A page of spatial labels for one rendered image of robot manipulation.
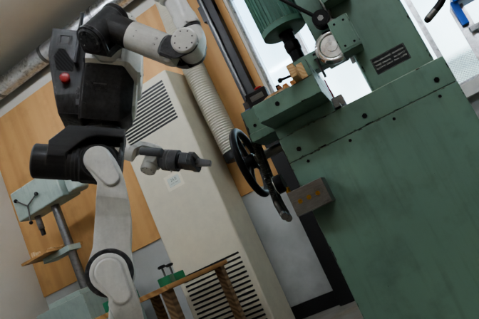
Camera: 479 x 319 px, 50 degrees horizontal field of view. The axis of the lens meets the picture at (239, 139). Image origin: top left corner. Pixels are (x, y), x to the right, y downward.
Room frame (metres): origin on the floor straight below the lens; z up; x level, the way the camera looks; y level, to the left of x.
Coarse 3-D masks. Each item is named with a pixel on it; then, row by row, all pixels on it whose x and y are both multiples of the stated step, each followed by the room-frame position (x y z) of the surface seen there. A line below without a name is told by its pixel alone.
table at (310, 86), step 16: (304, 80) 1.48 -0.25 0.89; (272, 96) 1.51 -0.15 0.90; (288, 96) 1.50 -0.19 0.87; (304, 96) 1.49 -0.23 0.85; (320, 96) 1.53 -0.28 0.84; (256, 112) 1.53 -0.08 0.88; (272, 112) 1.52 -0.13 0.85; (288, 112) 1.55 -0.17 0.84; (304, 112) 1.65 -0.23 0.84; (272, 128) 1.73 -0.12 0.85
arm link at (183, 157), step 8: (168, 152) 2.01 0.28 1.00; (176, 152) 2.01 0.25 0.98; (184, 152) 2.00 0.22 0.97; (192, 152) 1.98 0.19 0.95; (168, 160) 2.00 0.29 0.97; (176, 160) 2.01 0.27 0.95; (184, 160) 1.99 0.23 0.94; (192, 160) 1.98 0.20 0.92; (168, 168) 2.02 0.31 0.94; (176, 168) 2.03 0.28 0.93; (184, 168) 2.04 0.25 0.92; (192, 168) 2.02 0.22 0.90; (200, 168) 2.08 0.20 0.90
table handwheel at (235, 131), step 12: (240, 132) 1.95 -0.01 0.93; (240, 144) 1.91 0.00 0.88; (276, 144) 1.90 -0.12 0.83; (240, 156) 1.80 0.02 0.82; (252, 156) 1.91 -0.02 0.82; (240, 168) 1.80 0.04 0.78; (252, 168) 1.91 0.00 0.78; (252, 180) 1.83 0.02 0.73; (264, 180) 2.03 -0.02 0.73; (264, 192) 1.90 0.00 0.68
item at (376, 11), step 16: (352, 0) 1.68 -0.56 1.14; (368, 0) 1.67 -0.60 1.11; (384, 0) 1.66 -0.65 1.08; (400, 0) 1.65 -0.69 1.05; (336, 16) 1.70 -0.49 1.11; (352, 16) 1.69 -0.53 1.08; (368, 16) 1.68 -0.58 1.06; (384, 16) 1.67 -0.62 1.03; (400, 16) 1.66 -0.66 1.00; (368, 32) 1.69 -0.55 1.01; (384, 32) 1.67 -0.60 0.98; (400, 32) 1.66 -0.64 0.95; (416, 32) 1.65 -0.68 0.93; (368, 48) 1.69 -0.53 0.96; (384, 48) 1.68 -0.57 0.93; (416, 48) 1.66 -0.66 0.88; (368, 64) 1.70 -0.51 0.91; (400, 64) 1.67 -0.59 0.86; (416, 64) 1.66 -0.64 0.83; (368, 80) 1.71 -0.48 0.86; (384, 80) 1.69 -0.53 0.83
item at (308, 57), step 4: (312, 52) 1.81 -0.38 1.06; (304, 56) 1.82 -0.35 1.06; (308, 56) 1.81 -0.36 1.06; (312, 56) 1.81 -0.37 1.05; (300, 60) 1.82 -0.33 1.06; (308, 60) 1.81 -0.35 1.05; (312, 60) 1.81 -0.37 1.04; (296, 64) 1.83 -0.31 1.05; (312, 64) 1.81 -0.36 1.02; (316, 64) 1.81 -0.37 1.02; (324, 64) 1.80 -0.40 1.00; (328, 64) 1.82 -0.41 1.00; (316, 68) 1.81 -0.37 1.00; (324, 68) 1.85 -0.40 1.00; (316, 72) 1.85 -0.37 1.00; (320, 72) 1.87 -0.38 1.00
